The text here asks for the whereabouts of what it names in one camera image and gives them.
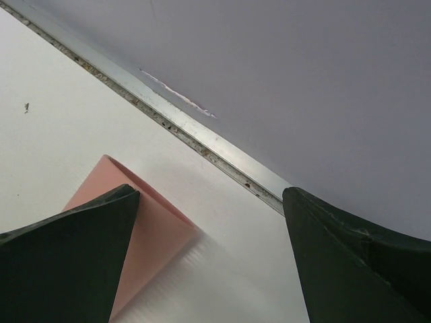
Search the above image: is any aluminium table edge rail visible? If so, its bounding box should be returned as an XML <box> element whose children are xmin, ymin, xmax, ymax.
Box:
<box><xmin>1</xmin><ymin>1</ymin><xmax>289</xmax><ymax>213</ymax></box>

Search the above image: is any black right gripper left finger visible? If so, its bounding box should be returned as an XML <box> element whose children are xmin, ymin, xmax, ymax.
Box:
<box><xmin>1</xmin><ymin>184</ymin><xmax>140</xmax><ymax>322</ymax></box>

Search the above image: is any pink plastic cup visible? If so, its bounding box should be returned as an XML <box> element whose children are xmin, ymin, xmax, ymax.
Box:
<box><xmin>64</xmin><ymin>155</ymin><xmax>198</xmax><ymax>318</ymax></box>

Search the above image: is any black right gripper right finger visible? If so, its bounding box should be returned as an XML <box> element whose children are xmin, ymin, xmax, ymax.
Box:
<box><xmin>283</xmin><ymin>187</ymin><xmax>430</xmax><ymax>322</ymax></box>

